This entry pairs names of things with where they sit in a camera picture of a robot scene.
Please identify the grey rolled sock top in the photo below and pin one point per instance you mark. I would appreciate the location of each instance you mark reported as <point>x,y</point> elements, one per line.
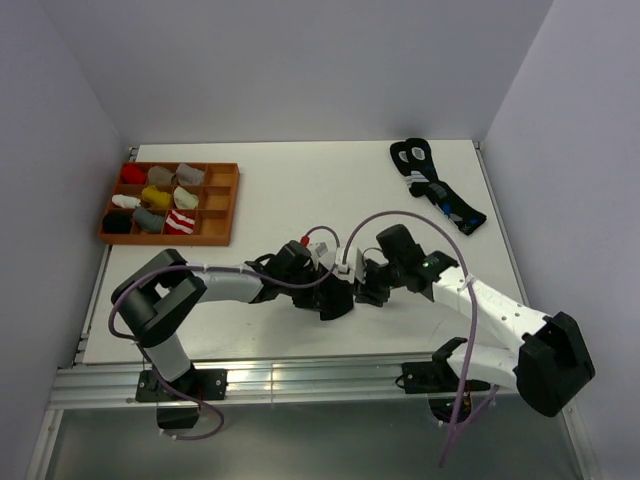
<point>188,175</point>

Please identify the taupe rolled sock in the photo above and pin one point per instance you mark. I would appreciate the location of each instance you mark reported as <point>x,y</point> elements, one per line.
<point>159,175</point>

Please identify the aluminium rail frame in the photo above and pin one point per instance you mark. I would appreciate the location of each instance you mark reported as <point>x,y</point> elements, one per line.
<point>92,421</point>

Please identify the cream rolled sock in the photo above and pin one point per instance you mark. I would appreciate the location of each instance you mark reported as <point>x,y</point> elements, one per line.
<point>183,199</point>

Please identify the red rolled sock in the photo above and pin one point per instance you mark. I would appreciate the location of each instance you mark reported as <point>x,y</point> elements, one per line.
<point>132,175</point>

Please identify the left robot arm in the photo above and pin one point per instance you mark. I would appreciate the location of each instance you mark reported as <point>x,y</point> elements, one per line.
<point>156,300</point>

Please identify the dark grey rolled sock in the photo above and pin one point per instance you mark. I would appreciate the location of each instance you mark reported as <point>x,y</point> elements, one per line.
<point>147,221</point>

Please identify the orange compartment tray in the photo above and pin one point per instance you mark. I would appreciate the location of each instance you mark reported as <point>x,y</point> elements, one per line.
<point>172,204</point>

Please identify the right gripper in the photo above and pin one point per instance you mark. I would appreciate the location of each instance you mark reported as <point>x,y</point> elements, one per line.
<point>367,293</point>

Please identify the white rolled sock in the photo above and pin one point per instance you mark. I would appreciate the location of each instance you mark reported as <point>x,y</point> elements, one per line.
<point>125,201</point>

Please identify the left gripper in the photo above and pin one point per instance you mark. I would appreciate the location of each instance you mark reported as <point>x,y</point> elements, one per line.
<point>305,302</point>

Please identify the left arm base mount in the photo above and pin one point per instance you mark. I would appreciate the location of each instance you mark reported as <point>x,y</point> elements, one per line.
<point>180,403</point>

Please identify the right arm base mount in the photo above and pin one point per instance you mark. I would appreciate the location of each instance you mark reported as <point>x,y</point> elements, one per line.
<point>437,377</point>

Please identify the yellow rolled sock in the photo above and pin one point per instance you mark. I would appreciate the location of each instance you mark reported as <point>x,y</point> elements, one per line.
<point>155,198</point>

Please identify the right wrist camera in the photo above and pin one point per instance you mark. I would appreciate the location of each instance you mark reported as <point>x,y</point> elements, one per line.
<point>350,265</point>

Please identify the red white striped sock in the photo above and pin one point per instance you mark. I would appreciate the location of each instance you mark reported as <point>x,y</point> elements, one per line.
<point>177,223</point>

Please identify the black rolled sock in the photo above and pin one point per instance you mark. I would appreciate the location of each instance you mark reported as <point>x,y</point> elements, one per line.
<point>117,223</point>

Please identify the black patterned sock pair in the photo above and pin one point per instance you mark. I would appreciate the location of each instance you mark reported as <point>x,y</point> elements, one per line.
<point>414,161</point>

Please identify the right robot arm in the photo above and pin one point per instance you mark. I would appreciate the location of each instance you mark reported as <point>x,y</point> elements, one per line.
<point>542,357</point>

